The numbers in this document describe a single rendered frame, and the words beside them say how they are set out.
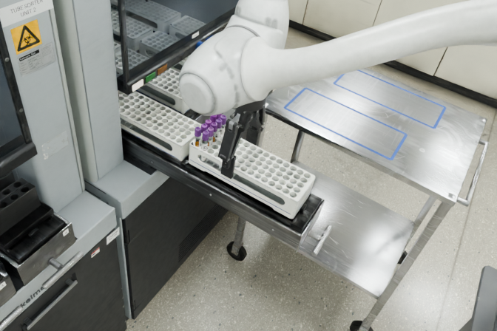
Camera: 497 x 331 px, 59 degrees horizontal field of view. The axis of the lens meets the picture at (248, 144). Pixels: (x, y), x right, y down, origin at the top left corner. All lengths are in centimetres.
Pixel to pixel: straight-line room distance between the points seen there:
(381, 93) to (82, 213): 98
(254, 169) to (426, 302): 123
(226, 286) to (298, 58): 132
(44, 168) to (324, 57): 63
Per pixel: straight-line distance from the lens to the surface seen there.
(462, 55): 326
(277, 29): 82
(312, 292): 191
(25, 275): 102
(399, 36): 71
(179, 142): 110
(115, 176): 120
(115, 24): 160
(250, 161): 106
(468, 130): 152
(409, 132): 140
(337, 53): 68
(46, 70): 91
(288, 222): 103
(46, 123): 97
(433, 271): 219
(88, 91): 101
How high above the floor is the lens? 161
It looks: 42 degrees down
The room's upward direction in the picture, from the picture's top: 10 degrees clockwise
